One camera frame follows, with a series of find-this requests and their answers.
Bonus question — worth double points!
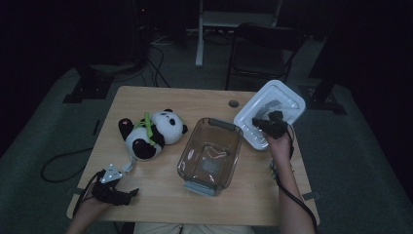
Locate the left hand-held gripper cable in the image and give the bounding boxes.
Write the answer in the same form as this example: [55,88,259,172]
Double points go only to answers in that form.
[72,170,106,218]

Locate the clear plastic storage box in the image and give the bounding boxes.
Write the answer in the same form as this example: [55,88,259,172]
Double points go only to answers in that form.
[176,117,244,198]

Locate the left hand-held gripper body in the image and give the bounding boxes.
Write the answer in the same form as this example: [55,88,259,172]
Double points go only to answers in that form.
[92,163,131,207]

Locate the black floor cable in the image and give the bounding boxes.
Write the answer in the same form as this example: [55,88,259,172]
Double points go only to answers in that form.
[40,147,94,183]

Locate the black folding chair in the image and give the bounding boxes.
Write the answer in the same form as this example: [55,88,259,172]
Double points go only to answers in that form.
[225,22,307,94]

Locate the black cables on floor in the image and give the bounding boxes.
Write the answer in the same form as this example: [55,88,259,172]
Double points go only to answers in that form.
[142,43,171,89]

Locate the white metal stand frame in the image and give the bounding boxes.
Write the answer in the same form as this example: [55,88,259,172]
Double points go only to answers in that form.
[195,0,284,68]

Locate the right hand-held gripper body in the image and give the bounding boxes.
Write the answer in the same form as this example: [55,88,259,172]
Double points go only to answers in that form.
[264,116,290,140]

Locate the black stand base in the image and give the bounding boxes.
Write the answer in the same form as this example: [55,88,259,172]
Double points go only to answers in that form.
[62,64,115,104]
[299,0,348,116]

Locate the white box lid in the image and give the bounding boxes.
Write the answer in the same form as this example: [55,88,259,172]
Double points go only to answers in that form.
[233,79,307,151]

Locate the person's left hand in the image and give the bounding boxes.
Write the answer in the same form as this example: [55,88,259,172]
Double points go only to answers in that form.
[76,186,113,217]

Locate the hand-held gripper cable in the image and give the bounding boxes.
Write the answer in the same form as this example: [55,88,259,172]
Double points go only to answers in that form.
[274,125,319,233]
[72,170,106,218]

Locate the panda plush toy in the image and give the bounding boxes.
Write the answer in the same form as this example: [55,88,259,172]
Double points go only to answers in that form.
[118,108,189,174]

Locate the right hand-held gripper cable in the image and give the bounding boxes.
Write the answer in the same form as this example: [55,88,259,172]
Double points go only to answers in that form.
[274,125,319,233]

